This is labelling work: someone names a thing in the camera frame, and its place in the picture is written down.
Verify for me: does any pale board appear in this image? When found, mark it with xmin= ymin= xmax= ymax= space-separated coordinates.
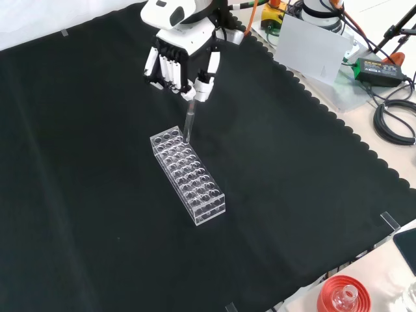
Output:
xmin=274 ymin=13 xmax=352 ymax=85

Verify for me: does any coiled black cable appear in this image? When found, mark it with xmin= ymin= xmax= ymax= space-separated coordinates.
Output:
xmin=372 ymin=99 xmax=416 ymax=146

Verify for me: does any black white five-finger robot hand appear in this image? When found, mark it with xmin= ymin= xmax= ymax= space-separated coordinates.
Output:
xmin=140 ymin=0 xmax=245 ymax=103

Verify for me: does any yellow stop button box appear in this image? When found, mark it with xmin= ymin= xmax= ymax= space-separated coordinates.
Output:
xmin=261 ymin=0 xmax=289 ymax=31

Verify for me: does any red ribbed ring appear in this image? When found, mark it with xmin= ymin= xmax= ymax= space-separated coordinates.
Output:
xmin=317 ymin=275 xmax=372 ymax=312

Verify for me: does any metal base plate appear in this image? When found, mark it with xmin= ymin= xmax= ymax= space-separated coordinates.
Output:
xmin=250 ymin=19 xmax=386 ymax=114

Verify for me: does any black tripod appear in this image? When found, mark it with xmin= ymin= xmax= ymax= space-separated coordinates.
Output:
xmin=372 ymin=0 xmax=416 ymax=56

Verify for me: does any small clear glass flask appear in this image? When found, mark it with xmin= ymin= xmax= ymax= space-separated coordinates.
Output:
xmin=331 ymin=285 xmax=359 ymax=310

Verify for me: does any black power adapter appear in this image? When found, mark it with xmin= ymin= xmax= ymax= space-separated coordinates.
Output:
xmin=353 ymin=57 xmax=408 ymax=88

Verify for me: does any black tablet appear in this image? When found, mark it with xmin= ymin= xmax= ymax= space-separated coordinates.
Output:
xmin=392 ymin=227 xmax=416 ymax=277

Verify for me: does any orange cable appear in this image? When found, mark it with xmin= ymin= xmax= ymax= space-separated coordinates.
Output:
xmin=242 ymin=0 xmax=260 ymax=36

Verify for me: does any black bench cloth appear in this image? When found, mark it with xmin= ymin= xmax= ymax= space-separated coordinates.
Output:
xmin=0 ymin=2 xmax=416 ymax=312

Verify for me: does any clear glass test tube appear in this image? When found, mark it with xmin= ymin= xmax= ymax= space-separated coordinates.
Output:
xmin=183 ymin=99 xmax=196 ymax=144

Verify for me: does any clear plastic test tube rack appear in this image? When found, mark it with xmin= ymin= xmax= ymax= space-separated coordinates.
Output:
xmin=149 ymin=125 xmax=226 ymax=227

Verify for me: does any orange clamp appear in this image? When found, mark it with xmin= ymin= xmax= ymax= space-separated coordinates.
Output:
xmin=383 ymin=51 xmax=406 ymax=66

